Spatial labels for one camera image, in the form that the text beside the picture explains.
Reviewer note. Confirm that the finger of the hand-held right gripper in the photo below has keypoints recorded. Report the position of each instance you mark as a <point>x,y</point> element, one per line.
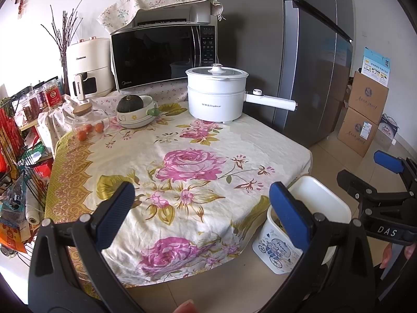
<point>389,163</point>
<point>353,182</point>

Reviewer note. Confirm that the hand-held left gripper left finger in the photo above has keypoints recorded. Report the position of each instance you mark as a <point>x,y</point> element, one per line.
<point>114,208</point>

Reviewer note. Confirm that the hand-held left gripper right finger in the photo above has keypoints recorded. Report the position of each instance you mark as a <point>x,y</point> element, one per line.
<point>290,215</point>

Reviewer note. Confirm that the white plastic bin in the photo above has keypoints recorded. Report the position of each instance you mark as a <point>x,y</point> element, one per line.
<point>316,195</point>

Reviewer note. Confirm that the person's right hand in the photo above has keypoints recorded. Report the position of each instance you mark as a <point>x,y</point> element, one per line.
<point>387,254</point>

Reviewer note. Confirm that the person's left hand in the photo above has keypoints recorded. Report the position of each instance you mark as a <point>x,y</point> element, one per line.
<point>185,308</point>

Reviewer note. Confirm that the printed white box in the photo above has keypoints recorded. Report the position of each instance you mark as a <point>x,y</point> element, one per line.
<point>387,129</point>

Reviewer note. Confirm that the cardboard box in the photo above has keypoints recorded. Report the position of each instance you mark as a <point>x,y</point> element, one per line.
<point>356,133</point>
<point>368,97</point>

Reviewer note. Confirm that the white twine roll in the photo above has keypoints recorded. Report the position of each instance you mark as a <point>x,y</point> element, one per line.
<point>34,212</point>

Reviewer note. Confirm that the small orange tomato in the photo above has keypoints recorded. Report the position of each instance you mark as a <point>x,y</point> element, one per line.
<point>86,128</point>
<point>81,135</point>
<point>99,127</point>

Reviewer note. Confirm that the white ceramic bowl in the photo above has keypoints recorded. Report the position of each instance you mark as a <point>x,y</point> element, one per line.
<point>133,121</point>

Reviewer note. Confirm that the blue and white poster board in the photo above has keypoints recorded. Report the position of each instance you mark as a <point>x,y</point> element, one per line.
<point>375,67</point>

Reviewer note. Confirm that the small-flowered white cloth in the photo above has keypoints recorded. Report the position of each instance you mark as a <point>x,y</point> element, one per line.
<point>55,124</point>

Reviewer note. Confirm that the glass jar with wooden lid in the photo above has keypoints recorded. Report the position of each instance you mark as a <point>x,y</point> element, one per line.
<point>83,109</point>

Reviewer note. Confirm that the orange plastic bag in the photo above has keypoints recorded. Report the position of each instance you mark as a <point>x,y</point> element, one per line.
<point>13,238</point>

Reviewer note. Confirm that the dark green pumpkin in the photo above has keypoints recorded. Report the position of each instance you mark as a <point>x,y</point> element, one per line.
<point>128,104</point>

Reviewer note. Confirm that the red label jar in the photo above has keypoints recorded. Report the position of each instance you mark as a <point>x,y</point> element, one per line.
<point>53,96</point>

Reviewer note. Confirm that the red packets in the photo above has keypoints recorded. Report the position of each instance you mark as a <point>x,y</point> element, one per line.
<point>8,137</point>

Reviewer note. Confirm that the clear jar of red snacks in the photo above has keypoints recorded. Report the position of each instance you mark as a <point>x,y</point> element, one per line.
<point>32,106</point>

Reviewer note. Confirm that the grey refrigerator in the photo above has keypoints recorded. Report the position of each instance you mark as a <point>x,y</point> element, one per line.
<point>309,55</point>

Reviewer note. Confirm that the white electric pot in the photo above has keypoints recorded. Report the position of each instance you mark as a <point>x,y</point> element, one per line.
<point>215,101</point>

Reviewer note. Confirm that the cream air fryer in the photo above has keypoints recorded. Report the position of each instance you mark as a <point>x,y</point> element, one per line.
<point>88,58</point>

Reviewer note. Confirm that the black microwave oven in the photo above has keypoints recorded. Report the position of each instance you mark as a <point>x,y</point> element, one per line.
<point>156,55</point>

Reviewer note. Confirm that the dried branches in vase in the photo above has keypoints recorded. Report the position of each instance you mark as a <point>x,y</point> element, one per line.
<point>63,36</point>

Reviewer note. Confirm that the floral cloth cover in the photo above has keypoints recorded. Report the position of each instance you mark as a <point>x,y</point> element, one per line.
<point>123,9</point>

